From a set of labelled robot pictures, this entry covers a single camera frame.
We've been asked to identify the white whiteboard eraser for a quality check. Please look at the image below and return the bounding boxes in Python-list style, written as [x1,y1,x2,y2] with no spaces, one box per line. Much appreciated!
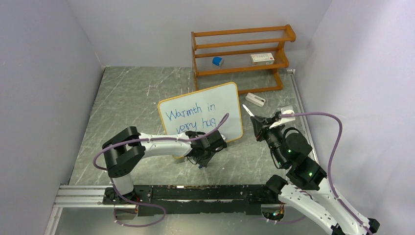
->
[245,93,266,107]

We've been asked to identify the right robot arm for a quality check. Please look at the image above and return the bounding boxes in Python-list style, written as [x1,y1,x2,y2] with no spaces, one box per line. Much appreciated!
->
[250,110,380,235]

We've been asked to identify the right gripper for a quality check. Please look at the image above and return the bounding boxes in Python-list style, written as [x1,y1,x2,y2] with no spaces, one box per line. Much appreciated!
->
[251,114,287,167]

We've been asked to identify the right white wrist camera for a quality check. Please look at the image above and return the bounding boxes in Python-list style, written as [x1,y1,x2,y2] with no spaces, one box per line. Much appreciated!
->
[269,106,296,129]

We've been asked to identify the yellow framed whiteboard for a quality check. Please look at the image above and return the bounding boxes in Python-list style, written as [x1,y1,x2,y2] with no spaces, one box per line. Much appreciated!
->
[158,82,244,142]

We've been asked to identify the white red cardboard box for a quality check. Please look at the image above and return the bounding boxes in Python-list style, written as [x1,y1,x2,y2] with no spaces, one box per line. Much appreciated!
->
[250,53,275,66]

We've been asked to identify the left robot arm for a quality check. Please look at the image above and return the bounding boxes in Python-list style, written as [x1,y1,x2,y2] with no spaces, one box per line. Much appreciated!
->
[98,126,227,204]

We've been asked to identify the white blue whiteboard marker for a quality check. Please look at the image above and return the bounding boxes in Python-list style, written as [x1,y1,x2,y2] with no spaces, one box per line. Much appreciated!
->
[242,104,254,117]

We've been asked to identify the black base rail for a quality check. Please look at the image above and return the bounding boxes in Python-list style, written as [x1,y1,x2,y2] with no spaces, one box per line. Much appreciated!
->
[103,184,283,216]

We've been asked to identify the blue eraser block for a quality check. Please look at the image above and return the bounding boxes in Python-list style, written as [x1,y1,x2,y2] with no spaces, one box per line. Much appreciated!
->
[212,56,224,67]

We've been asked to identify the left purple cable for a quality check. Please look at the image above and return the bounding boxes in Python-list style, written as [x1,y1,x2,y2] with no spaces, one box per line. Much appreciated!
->
[92,113,230,208]

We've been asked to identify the orange wooden shelf rack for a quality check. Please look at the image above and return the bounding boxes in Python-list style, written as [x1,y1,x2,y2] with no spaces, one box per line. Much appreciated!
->
[191,24,297,94]

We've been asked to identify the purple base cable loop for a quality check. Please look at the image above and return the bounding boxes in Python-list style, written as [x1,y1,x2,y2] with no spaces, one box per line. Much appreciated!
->
[113,202,167,228]

